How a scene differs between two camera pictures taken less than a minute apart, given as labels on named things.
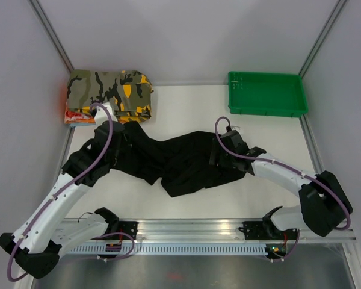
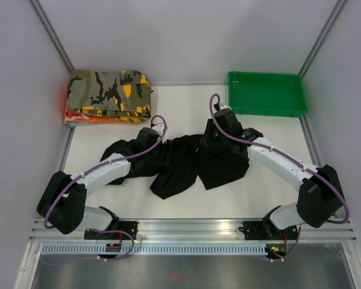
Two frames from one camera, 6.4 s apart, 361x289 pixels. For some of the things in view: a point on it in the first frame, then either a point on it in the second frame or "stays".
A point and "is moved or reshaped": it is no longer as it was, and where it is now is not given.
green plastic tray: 266,93 stays
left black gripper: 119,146 → 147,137
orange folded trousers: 74,117 stays
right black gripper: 216,147 → 207,139
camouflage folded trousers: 127,93 stays
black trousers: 182,164 is moved or reshaped
